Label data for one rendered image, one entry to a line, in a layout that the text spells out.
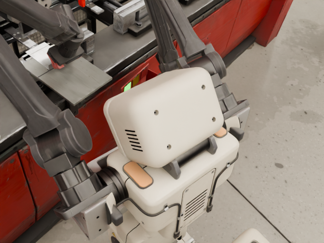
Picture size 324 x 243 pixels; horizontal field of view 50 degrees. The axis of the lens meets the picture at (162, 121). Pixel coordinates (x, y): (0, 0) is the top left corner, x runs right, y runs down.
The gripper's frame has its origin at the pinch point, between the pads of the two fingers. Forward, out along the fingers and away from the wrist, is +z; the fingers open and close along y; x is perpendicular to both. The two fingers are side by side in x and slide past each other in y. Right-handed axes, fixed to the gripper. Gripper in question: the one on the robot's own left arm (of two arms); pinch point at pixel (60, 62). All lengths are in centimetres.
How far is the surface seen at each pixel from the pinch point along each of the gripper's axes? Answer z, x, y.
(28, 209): 56, 34, 28
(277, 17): 60, 36, -215
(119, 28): 16.3, -5.4, -41.9
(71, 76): -1.5, 6.4, 0.9
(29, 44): 8.6, -13.8, 0.9
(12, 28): 13.8, -23.8, 0.0
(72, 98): -5.1, 13.4, 7.1
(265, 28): 76, 38, -215
